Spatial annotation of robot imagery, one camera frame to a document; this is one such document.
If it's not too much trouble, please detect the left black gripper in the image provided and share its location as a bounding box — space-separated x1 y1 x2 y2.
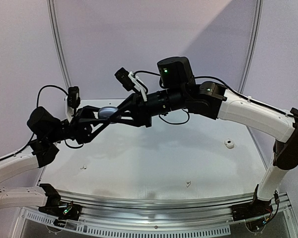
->
46 105 111 144

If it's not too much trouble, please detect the blue-grey earbud charging case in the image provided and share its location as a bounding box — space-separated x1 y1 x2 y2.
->
97 106 118 119

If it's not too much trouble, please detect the white earbud charging case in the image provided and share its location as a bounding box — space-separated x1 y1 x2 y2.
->
224 138 235 149

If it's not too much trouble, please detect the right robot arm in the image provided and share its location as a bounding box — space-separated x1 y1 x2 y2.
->
110 57 298 216

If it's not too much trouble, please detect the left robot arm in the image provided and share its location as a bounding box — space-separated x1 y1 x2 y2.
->
0 106 121 217

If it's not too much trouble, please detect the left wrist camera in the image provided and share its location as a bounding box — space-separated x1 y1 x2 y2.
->
65 86 80 122

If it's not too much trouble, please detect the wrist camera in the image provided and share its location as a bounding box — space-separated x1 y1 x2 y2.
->
65 86 80 122
114 67 148 102

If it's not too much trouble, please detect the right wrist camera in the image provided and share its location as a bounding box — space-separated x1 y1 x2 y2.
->
114 67 148 102

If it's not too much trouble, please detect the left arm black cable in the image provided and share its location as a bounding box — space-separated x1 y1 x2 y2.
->
12 85 85 157

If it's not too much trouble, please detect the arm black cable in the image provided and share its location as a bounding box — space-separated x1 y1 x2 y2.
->
12 85 85 157
134 70 298 158

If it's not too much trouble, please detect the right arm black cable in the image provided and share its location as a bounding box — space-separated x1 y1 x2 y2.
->
134 70 298 158

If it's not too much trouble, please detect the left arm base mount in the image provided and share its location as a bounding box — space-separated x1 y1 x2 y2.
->
38 198 82 221

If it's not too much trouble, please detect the perforated cable tray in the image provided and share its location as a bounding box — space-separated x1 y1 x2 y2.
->
21 211 231 238

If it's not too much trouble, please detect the right aluminium frame post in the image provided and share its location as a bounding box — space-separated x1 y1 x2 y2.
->
237 0 263 94

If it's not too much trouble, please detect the aluminium frame post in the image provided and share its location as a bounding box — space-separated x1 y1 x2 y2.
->
47 0 73 88
237 0 263 94

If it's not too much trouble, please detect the left aluminium frame post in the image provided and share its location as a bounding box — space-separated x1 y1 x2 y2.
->
47 0 73 88

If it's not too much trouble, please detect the front aluminium rail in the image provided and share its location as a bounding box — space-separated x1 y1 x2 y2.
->
19 190 291 225

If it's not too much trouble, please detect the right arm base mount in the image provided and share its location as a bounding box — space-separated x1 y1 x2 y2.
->
230 199 273 221

